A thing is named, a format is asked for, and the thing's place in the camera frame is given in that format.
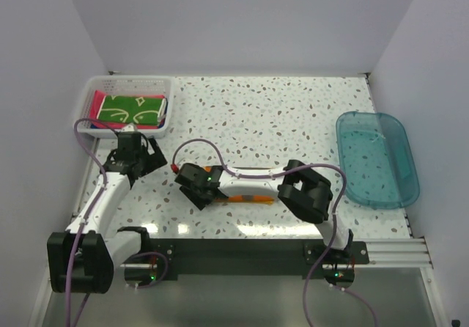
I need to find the yellow green patterned towel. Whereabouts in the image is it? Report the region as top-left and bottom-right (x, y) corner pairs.
(95, 92), (165, 125)

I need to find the orange grey patterned towel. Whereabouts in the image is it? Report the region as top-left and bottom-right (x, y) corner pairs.
(203, 166), (282, 205)

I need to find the pink towel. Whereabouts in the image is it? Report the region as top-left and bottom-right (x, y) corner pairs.
(89, 89), (166, 129)

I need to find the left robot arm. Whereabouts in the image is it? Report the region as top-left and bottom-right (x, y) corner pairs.
(47, 131), (167, 294)

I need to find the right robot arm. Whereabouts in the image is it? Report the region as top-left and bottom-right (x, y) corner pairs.
(171, 160), (353, 263)

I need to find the teal plastic tub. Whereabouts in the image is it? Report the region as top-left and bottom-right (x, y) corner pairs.
(336, 111), (420, 210)

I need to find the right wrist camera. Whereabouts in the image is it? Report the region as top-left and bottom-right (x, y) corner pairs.
(171, 163), (179, 173)

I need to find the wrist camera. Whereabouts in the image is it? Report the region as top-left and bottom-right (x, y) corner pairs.
(119, 124), (138, 133)
(171, 163), (179, 173)

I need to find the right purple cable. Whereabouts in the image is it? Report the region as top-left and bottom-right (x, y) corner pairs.
(171, 139), (378, 327)

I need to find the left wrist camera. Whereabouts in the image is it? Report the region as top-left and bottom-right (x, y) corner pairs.
(119, 124), (138, 133)

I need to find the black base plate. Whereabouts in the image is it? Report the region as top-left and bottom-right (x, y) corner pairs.
(109, 237), (369, 282)

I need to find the aluminium rail frame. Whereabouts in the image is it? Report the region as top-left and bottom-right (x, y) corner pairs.
(27, 209), (450, 327)

